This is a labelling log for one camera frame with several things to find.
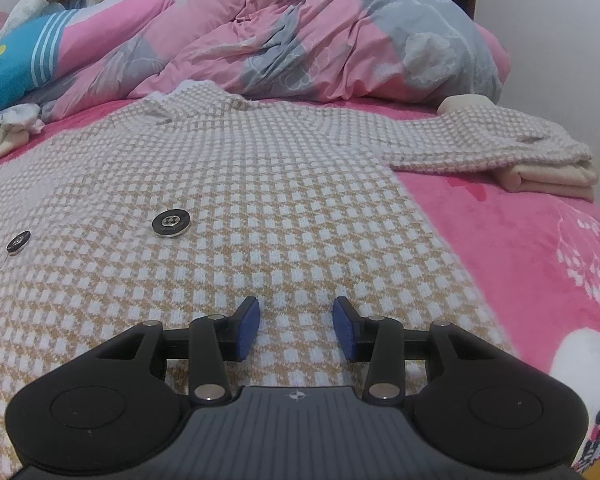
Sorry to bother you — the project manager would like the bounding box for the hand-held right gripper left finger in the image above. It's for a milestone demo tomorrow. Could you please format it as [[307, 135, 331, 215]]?
[[93, 296, 261, 404]]

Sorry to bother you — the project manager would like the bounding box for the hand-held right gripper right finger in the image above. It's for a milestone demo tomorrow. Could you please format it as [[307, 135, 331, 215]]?
[[331, 296, 497, 404]]

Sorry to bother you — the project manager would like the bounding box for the beige white checked knit jacket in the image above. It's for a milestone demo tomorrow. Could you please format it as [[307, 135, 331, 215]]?
[[0, 80, 600, 472]]

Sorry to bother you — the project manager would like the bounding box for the folded cream garment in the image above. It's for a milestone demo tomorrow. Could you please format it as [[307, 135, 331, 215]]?
[[437, 94, 600, 204]]

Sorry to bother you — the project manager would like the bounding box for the pink grey floral quilt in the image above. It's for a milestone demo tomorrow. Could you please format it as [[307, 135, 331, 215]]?
[[40, 0, 512, 122]]

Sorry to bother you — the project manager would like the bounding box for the cream fleece garment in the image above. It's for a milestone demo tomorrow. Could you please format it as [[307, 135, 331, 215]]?
[[0, 125, 37, 169]]

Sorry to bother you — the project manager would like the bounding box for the white cloth garment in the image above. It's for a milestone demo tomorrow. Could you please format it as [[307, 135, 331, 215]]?
[[0, 102, 47, 137]]

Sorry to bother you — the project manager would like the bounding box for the teal pink striped quilt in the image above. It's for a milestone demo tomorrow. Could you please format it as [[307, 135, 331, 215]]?
[[0, 0, 177, 112]]

